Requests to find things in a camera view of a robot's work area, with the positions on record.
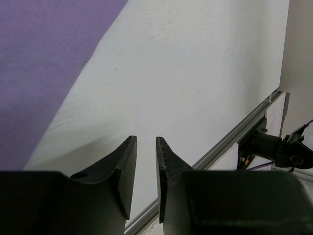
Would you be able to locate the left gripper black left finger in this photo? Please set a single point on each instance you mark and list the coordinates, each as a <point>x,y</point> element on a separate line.
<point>94,201</point>

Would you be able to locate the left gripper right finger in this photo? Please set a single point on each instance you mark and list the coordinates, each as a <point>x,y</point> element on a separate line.
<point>206,202</point>

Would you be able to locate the lavender cloth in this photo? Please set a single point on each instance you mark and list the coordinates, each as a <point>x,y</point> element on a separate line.
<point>44,45</point>

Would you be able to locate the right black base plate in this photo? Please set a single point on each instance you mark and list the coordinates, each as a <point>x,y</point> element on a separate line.
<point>244,145</point>

